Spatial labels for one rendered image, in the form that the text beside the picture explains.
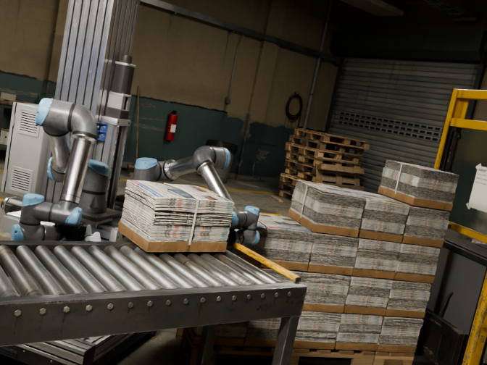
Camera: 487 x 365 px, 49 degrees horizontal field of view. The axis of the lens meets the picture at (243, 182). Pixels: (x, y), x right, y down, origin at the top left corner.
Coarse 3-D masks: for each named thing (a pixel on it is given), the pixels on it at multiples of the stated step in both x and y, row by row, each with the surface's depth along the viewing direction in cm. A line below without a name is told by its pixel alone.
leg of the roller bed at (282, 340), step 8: (288, 320) 204; (296, 320) 205; (280, 328) 207; (288, 328) 204; (296, 328) 206; (280, 336) 206; (288, 336) 205; (280, 344) 206; (288, 344) 206; (280, 352) 206; (288, 352) 207; (272, 360) 209; (280, 360) 205; (288, 360) 208
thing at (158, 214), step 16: (128, 192) 222; (144, 192) 210; (160, 192) 211; (176, 192) 220; (128, 208) 222; (144, 208) 210; (160, 208) 204; (176, 208) 208; (128, 224) 220; (144, 224) 209; (160, 224) 206; (176, 224) 210; (160, 240) 208; (176, 240) 212
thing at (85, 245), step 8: (0, 240) 187; (8, 240) 188; (16, 240) 190; (24, 240) 192; (32, 240) 194; (40, 240) 195; (32, 248) 190; (232, 248) 243; (16, 256) 187; (0, 264) 184
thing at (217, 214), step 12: (192, 192) 227; (204, 192) 231; (204, 204) 215; (216, 204) 219; (228, 204) 222; (204, 216) 217; (216, 216) 220; (228, 216) 224; (204, 228) 219; (216, 228) 223; (228, 228) 226; (204, 240) 220; (216, 240) 224
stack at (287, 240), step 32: (288, 224) 305; (288, 256) 291; (320, 256) 298; (352, 256) 304; (384, 256) 312; (320, 288) 301; (352, 288) 309; (384, 288) 316; (256, 320) 293; (320, 320) 306; (352, 320) 313; (192, 352) 284; (224, 352) 290; (256, 352) 296; (320, 352) 310; (352, 352) 317
